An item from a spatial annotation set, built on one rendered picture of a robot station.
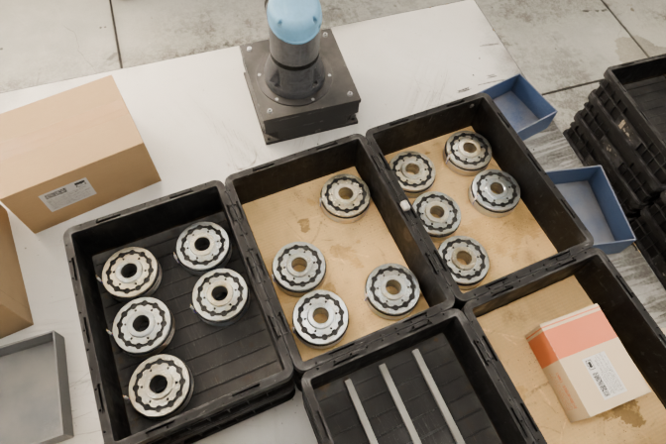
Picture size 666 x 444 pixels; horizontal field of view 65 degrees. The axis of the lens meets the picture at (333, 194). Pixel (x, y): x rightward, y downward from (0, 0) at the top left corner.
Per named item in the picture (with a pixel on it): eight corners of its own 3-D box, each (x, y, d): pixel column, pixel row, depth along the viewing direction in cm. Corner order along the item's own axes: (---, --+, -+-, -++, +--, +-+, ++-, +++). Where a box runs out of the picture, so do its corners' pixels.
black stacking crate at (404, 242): (231, 206, 112) (223, 178, 102) (357, 164, 119) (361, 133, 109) (298, 387, 94) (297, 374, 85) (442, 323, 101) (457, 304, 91)
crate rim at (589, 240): (361, 137, 111) (362, 130, 109) (483, 97, 117) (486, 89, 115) (456, 308, 93) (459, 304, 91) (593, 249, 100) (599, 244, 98)
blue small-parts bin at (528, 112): (510, 89, 146) (519, 72, 140) (547, 128, 140) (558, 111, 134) (454, 117, 140) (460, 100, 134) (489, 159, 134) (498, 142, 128)
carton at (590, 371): (627, 398, 94) (651, 391, 87) (570, 422, 91) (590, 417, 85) (578, 315, 101) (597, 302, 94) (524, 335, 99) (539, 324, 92)
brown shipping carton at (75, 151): (35, 234, 119) (-2, 199, 105) (11, 163, 128) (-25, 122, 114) (162, 180, 127) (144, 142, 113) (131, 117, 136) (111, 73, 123)
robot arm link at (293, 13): (273, 69, 120) (270, 25, 108) (265, 27, 126) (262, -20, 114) (324, 64, 121) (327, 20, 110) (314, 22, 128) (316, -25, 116)
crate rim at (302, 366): (223, 183, 104) (221, 176, 102) (361, 137, 111) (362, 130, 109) (297, 377, 86) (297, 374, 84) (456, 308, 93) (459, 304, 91)
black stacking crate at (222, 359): (86, 256, 105) (63, 231, 95) (229, 207, 112) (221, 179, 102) (131, 460, 88) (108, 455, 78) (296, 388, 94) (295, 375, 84)
